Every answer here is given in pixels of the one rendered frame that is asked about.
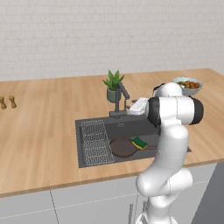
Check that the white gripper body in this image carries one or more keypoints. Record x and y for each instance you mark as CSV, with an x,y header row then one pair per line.
x,y
139,106

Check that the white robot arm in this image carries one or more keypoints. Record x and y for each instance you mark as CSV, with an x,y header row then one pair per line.
x,y
172,145

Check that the dark grey sink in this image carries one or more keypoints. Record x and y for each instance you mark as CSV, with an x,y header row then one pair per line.
x,y
134,127

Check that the green and yellow sponge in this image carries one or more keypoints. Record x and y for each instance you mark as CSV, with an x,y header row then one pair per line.
x,y
140,143

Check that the dark brown pan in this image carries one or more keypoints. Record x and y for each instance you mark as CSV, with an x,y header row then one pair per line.
x,y
122,148

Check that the dark grey tap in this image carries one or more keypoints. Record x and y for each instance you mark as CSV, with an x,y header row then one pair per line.
x,y
118,102

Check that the green plant in grey pot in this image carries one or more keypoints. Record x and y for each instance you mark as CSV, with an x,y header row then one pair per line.
x,y
113,87

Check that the pale blue bowl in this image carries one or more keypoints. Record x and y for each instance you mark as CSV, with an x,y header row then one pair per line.
x,y
192,90

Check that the orange and brown food pile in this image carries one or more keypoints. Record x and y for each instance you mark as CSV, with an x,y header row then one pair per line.
x,y
191,85

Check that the grey cupboard drawer front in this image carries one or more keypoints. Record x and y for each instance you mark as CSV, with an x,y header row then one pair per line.
x,y
93,192
26,204

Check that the grey cupboard door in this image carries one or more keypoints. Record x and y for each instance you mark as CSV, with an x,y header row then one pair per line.
x,y
96,213
27,217

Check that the wooden shaker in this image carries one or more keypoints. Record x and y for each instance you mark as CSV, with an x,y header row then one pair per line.
x,y
2,103
12,102

